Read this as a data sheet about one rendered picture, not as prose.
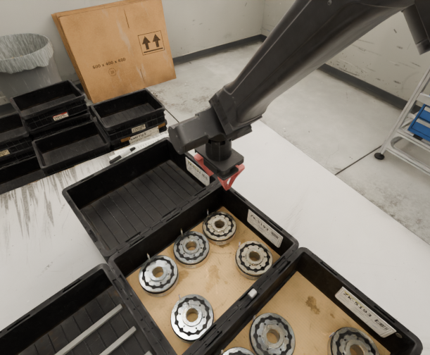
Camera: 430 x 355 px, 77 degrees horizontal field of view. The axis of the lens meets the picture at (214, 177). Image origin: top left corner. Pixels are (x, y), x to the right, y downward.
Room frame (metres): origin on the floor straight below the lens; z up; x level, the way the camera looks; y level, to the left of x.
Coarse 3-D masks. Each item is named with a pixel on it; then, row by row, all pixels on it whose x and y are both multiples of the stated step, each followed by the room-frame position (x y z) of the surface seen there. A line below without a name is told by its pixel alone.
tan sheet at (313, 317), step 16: (288, 288) 0.27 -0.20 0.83; (304, 288) 0.27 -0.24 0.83; (272, 304) 0.23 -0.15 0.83; (288, 304) 0.23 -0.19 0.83; (304, 304) 0.23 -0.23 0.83; (320, 304) 0.23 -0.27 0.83; (288, 320) 0.19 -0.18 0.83; (304, 320) 0.19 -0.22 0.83; (320, 320) 0.19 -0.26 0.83; (336, 320) 0.19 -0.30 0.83; (352, 320) 0.19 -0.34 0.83; (240, 336) 0.16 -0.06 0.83; (272, 336) 0.16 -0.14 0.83; (304, 336) 0.16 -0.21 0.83; (320, 336) 0.16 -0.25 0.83; (304, 352) 0.12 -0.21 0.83; (320, 352) 0.12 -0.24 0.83; (352, 352) 0.12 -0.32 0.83; (384, 352) 0.12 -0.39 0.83
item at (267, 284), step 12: (300, 252) 0.32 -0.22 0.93; (312, 252) 0.32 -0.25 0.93; (288, 264) 0.30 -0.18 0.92; (324, 264) 0.29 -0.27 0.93; (276, 276) 0.26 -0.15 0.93; (336, 276) 0.26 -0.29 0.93; (264, 288) 0.23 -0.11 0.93; (348, 288) 0.23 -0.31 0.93; (252, 300) 0.21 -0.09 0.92; (240, 312) 0.18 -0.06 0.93; (384, 312) 0.18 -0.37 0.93; (228, 324) 0.16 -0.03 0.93; (396, 324) 0.16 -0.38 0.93; (216, 336) 0.14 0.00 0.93; (408, 336) 0.14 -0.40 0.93; (204, 348) 0.11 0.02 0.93; (420, 348) 0.11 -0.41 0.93
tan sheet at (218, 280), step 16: (224, 208) 0.53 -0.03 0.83; (240, 224) 0.47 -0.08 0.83; (256, 240) 0.41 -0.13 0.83; (224, 256) 0.36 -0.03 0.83; (272, 256) 0.36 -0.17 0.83; (160, 272) 0.31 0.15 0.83; (192, 272) 0.31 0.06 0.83; (208, 272) 0.31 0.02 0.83; (224, 272) 0.31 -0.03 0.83; (176, 288) 0.27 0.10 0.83; (192, 288) 0.27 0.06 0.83; (208, 288) 0.27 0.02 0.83; (224, 288) 0.27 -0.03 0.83; (240, 288) 0.27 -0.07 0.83; (144, 304) 0.23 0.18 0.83; (160, 304) 0.23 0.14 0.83; (224, 304) 0.23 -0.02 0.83; (160, 320) 0.19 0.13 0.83; (192, 320) 0.19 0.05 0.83; (176, 336) 0.16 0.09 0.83; (176, 352) 0.12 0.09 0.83
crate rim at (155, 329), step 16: (208, 192) 0.52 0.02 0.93; (256, 208) 0.46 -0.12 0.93; (160, 224) 0.40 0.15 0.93; (272, 224) 0.40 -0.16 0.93; (112, 256) 0.31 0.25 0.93; (288, 256) 0.31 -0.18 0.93; (272, 272) 0.27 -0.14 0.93; (128, 288) 0.24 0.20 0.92; (256, 288) 0.23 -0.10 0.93; (240, 304) 0.20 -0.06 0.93; (224, 320) 0.16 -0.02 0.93; (160, 336) 0.14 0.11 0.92; (208, 336) 0.14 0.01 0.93; (192, 352) 0.11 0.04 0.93
